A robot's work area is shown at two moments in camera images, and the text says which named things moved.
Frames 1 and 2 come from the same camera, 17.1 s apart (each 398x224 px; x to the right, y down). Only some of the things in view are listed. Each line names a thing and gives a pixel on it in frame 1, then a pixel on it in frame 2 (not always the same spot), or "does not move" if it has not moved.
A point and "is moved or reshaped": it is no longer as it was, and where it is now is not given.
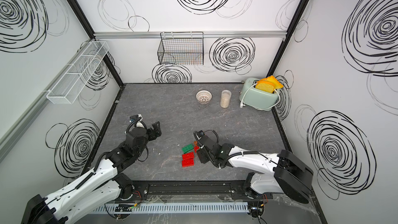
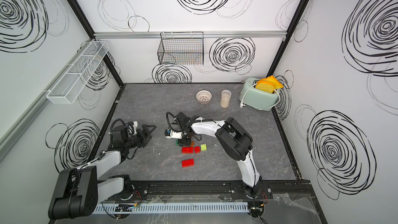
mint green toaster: [257, 98] does not move
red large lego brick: [188, 162] does not move
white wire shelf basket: [65, 91] does not move
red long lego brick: [187, 156] is moved or reshaped
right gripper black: [201, 155] to [182, 142]
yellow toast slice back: [272, 80] does not move
